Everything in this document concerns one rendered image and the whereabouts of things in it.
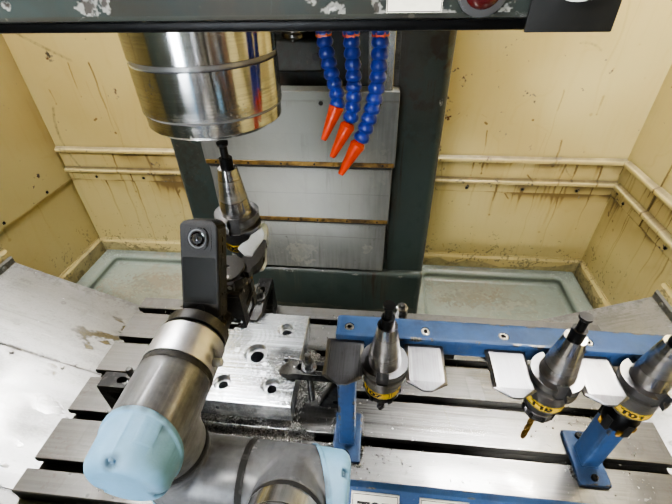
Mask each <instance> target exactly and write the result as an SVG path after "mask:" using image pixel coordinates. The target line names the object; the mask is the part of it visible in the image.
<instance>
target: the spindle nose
mask: <svg viewBox="0 0 672 504"><path fill-rule="evenodd" d="M117 34H118V37H119V40H120V43H121V47H122V50H123V53H124V56H125V59H126V60H127V61H128V63H127V65H128V68H129V72H130V75H131V78H132V81H133V84H134V87H135V90H136V93H137V96H138V100H139V103H140V106H141V109H142V112H143V114H144V115H145V116H146V118H147V122H148V125H149V127H150V128H151V129H152V130H153V131H155V132H156V133H158V134H160V135H162V136H164V137H168V138H172V139H177V140H186V141H209V140H220V139H227V138H233V137H238V136H242V135H246V134H250V133H253V132H256V131H258V130H261V129H263V128H265V127H267V126H269V125H270V124H272V123H273V122H274V121H275V120H276V119H277V118H278V117H279V116H280V114H281V112H282V109H281V99H282V93H281V83H280V73H279V64H278V54H277V50H276V47H277V44H276V34H275V32H170V33H117Z"/></svg>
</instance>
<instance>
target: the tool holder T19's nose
mask: <svg viewBox="0 0 672 504"><path fill-rule="evenodd" d="M521 406H522V409H523V410H524V412H525V413H526V415H527V416H528V417H529V418H530V419H533V420H534V421H537V422H540V423H544V422H548V421H550V420H551V421H552V419H553V418H554V416H555V414H548V413H544V412H541V411H539V410H537V409H536V408H534V407H533V406H532V405H531V404H530V403H529V402H528V401H527V399H526V398H524V399H523V402H522V405H521Z"/></svg>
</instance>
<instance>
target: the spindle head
mask: <svg viewBox="0 0 672 504"><path fill-rule="evenodd" d="M530 2H531V0H506V1H505V3H504V4H503V5H502V6H501V7H500V8H499V9H498V10H497V11H496V12H494V13H493V14H491V15H489V16H486V17H481V18H477V17H472V16H470V15H468V14H466V13H465V12H464V11H463V10H462V9H461V7H460V5H459V3H458V0H443V5H442V12H425V13H386V5H387V0H0V34H35V33H170V32H306V31H441V30H524V27H525V23H526V19H527V15H528V10H529V6H530Z"/></svg>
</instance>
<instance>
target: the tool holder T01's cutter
mask: <svg viewBox="0 0 672 504"><path fill-rule="evenodd" d="M597 412H599V413H600V416H599V418H598V419H597V420H598V421H599V423H600V424H601V426H602V427H603V428H604V429H605V430H606V429H609V428H610V429H612V430H613V431H615V432H616V433H615V436H616V437H621V438H627V437H629V436H630V435H631V433H635V432H636V430H637V427H638V426H639V425H640V424H641V421H635V420H628V419H626V418H623V417H622V416H620V415H619V414H618V413H616V412H615V410H614V409H613V407H608V406H604V405H601V407H600V408H599V409H598V411H597Z"/></svg>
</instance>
